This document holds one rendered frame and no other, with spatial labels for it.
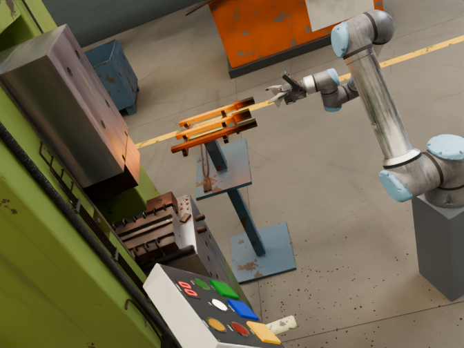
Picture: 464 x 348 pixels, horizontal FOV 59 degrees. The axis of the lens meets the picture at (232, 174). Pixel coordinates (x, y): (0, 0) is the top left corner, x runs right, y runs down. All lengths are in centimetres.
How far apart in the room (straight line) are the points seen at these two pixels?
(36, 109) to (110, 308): 60
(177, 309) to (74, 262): 30
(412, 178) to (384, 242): 94
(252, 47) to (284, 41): 38
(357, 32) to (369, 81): 19
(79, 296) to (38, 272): 14
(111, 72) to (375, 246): 359
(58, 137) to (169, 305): 56
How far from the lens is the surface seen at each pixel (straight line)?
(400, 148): 169
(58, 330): 140
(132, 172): 137
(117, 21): 924
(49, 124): 124
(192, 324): 103
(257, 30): 486
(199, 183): 217
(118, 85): 509
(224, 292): 125
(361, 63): 165
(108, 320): 135
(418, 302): 234
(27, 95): 122
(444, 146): 178
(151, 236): 162
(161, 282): 115
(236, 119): 204
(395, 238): 259
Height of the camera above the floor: 198
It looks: 36 degrees down
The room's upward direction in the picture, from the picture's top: 24 degrees counter-clockwise
